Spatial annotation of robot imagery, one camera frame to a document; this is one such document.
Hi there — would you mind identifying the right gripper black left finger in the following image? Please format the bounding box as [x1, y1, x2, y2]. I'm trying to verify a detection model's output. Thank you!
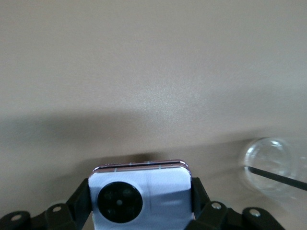
[0, 177, 95, 230]

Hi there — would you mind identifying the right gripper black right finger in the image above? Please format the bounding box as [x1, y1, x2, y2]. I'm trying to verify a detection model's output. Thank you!
[184, 176, 286, 230]

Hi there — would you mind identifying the lilac flip phone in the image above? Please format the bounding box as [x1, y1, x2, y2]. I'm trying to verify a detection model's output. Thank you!
[88, 158, 193, 230]

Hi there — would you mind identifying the black drinking straw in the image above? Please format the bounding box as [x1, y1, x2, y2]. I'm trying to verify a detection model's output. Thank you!
[248, 166, 307, 192]

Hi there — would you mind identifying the clear plastic cup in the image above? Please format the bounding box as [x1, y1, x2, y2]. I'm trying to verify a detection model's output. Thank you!
[239, 136, 307, 200]

